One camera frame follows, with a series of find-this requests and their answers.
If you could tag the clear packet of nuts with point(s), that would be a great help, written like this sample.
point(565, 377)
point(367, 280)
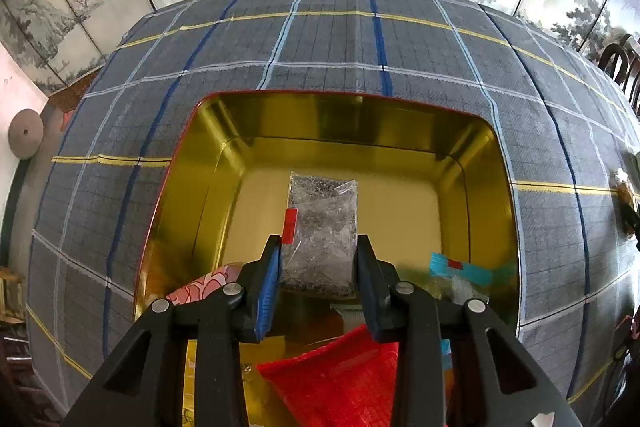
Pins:
point(625, 194)

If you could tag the grey plaid tablecloth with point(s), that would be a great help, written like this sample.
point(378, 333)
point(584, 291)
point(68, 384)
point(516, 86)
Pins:
point(350, 47)

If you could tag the dark grey clear snack packet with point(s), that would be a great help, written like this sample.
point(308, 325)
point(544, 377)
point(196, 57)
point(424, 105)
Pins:
point(320, 227)

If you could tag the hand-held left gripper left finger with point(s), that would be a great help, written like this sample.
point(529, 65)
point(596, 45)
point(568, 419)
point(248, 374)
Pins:
point(267, 294)

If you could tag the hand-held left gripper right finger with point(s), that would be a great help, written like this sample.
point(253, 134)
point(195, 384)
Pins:
point(372, 294)

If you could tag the pink snack packet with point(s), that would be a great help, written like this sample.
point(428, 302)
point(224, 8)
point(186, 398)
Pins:
point(210, 284)

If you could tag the dark wooden chair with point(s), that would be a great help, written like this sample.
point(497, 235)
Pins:
point(622, 62)

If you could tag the wooden stool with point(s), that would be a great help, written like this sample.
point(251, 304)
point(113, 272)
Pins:
point(10, 292)

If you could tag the teal snack packet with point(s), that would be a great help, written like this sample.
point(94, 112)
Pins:
point(455, 269)

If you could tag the grey round disc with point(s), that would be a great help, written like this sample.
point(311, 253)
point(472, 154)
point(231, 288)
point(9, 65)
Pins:
point(25, 133)

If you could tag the red tin box gold interior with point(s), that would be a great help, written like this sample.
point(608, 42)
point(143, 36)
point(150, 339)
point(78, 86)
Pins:
point(350, 127)

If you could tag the red snack packet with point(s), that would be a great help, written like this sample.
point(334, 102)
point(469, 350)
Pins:
point(335, 382)

